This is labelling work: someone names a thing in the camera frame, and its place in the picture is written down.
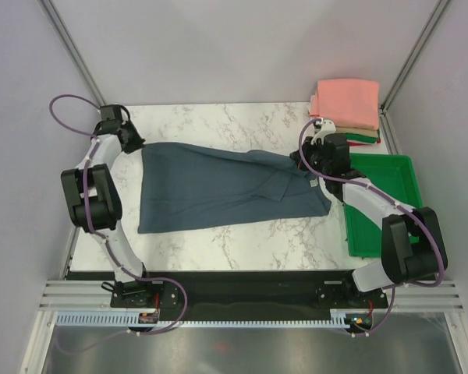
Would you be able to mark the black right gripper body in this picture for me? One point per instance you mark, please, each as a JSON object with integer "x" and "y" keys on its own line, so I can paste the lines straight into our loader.
{"x": 314, "y": 156}

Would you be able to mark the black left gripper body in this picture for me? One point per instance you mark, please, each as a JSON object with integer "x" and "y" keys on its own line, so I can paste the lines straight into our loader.
{"x": 134, "y": 139}

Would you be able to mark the blue-grey t-shirt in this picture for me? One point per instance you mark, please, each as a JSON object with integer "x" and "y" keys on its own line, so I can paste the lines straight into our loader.
{"x": 187, "y": 187}

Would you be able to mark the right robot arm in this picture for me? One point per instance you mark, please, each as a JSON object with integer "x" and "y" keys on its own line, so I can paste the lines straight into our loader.
{"x": 412, "y": 248}

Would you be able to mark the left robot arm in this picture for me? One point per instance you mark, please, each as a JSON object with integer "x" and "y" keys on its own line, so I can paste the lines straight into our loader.
{"x": 92, "y": 198}

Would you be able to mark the folded green t-shirt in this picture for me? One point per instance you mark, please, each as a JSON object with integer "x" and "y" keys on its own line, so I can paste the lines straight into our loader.
{"x": 359, "y": 137}

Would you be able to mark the folded beige t-shirt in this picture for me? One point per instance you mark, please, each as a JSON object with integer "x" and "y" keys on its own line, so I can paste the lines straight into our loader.
{"x": 364, "y": 132}

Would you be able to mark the folded red t-shirt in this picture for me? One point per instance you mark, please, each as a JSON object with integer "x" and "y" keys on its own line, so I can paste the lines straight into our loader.
{"x": 353, "y": 142}

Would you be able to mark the folded salmon pink t-shirt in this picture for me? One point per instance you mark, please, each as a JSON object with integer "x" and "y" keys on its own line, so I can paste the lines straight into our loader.
{"x": 349, "y": 103}

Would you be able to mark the green plastic tray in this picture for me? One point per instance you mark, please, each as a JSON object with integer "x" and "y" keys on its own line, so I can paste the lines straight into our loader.
{"x": 395, "y": 175}

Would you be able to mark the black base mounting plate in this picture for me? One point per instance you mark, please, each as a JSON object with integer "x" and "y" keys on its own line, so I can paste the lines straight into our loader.
{"x": 321, "y": 289}

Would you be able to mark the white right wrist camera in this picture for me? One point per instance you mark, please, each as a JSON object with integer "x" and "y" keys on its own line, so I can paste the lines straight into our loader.
{"x": 322, "y": 128}

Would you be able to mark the left aluminium frame post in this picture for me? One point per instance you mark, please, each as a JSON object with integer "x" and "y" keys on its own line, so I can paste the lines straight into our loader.
{"x": 62, "y": 31}

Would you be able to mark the aluminium frame post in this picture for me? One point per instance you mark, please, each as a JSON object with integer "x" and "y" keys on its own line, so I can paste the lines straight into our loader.
{"x": 435, "y": 17}
{"x": 62, "y": 31}

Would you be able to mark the white slotted cable duct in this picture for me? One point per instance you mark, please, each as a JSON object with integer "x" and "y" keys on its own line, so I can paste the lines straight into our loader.
{"x": 330, "y": 320}

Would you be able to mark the right aluminium frame post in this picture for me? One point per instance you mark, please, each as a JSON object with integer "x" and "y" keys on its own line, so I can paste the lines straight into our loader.
{"x": 435, "y": 17}

